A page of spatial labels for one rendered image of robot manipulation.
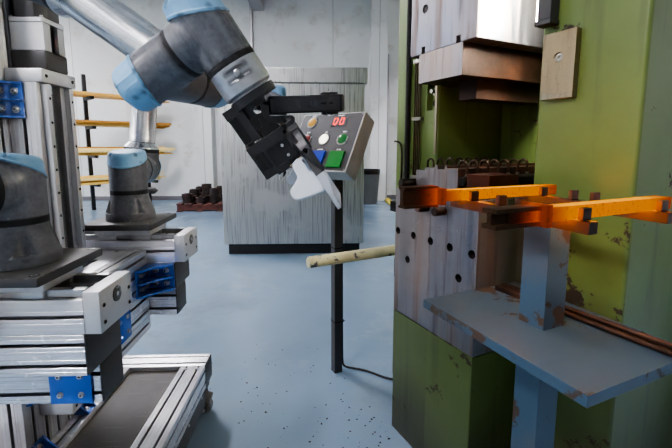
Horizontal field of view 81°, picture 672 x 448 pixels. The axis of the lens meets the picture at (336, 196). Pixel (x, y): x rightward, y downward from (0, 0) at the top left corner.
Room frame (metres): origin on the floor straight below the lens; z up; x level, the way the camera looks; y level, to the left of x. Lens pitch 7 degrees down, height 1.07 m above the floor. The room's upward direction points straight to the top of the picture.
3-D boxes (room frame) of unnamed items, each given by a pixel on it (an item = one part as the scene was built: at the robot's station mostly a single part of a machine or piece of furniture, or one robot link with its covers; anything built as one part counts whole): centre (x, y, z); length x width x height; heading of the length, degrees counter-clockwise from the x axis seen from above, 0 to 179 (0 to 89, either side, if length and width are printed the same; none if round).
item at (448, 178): (1.38, -0.51, 0.96); 0.42 x 0.20 x 0.09; 117
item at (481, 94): (1.37, -0.56, 1.24); 0.30 x 0.07 x 0.06; 117
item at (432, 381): (1.33, -0.55, 0.23); 0.56 x 0.38 x 0.47; 117
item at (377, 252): (1.55, -0.09, 0.62); 0.44 x 0.05 x 0.05; 117
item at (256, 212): (4.24, 0.43, 0.89); 1.41 x 1.06 x 1.77; 92
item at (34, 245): (0.81, 0.67, 0.87); 0.15 x 0.15 x 0.10
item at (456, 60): (1.38, -0.51, 1.32); 0.42 x 0.20 x 0.10; 117
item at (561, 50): (1.06, -0.58, 1.27); 0.09 x 0.02 x 0.17; 27
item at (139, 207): (1.31, 0.69, 0.87); 0.15 x 0.15 x 0.10
